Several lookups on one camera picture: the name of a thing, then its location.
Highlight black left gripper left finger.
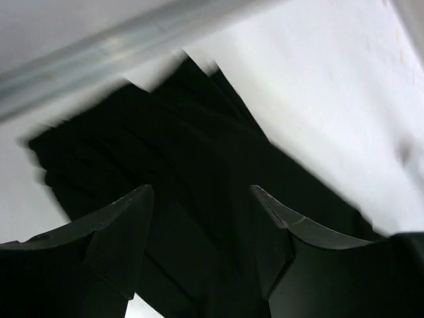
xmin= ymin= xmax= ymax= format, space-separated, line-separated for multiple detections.
xmin=1 ymin=185 xmax=154 ymax=317

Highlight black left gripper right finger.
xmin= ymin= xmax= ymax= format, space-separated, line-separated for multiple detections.
xmin=250 ymin=185 xmax=423 ymax=317

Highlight black trousers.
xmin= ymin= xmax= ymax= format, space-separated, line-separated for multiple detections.
xmin=27 ymin=58 xmax=379 ymax=317

